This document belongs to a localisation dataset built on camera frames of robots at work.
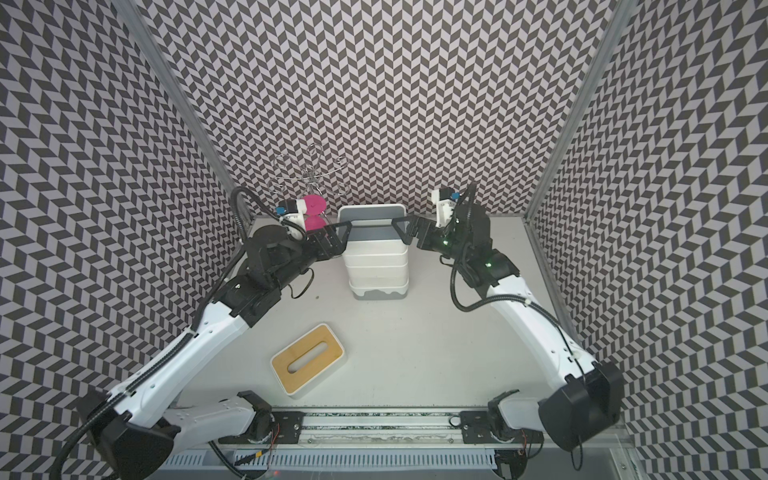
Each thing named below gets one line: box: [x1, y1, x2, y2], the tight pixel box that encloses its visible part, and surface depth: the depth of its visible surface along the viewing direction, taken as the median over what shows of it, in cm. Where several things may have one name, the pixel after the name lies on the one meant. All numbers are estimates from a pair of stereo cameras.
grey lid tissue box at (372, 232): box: [338, 204, 409, 256], surface depth 68 cm
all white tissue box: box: [350, 285, 409, 301], surface depth 93 cm
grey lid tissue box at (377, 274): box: [345, 265, 409, 284], surface depth 86 cm
